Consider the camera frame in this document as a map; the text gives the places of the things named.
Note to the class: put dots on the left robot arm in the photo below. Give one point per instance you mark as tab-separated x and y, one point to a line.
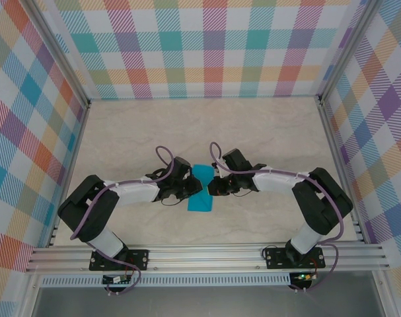
88	214

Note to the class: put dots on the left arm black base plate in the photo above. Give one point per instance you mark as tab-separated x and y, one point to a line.
139	259

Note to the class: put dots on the grey metal panel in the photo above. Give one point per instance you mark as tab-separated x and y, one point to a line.
203	302

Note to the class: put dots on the small black circuit board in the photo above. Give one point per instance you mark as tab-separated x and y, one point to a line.
116	280

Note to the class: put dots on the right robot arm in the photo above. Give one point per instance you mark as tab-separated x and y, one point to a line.
325	201

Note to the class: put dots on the aluminium frame post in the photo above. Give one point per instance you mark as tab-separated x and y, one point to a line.
59	56
347	53

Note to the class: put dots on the long aluminium mounting rail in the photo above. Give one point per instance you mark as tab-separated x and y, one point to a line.
203	256

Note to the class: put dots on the blue paper sheet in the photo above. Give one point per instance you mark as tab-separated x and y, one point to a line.
200	204

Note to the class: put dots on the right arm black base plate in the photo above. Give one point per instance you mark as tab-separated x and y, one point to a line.
276	259

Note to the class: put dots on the aluminium side rail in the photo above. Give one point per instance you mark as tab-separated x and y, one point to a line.
52	236
334	145

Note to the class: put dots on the small circuit board green light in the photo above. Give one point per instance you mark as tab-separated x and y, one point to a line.
304	276

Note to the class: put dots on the silver metal bracket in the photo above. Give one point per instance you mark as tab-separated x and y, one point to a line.
220	166

